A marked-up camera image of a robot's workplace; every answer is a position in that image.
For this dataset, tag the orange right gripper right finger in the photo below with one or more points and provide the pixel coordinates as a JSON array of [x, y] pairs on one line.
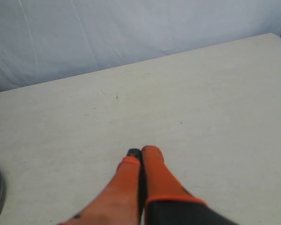
[[168, 202]]

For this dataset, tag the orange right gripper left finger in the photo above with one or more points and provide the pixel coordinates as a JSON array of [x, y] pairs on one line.
[[120, 202]]

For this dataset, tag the white backdrop cloth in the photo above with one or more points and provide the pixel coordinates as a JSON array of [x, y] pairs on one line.
[[45, 40]]

